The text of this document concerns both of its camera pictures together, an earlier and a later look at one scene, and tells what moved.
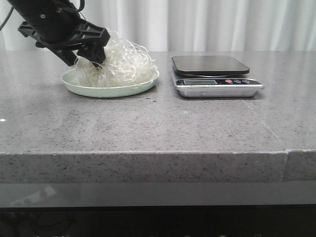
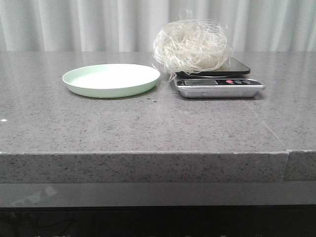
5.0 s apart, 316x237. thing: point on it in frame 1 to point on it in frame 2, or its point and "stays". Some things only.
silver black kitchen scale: (213, 76) stays
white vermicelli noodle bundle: (126, 63) to (191, 45)
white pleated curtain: (191, 25) stays
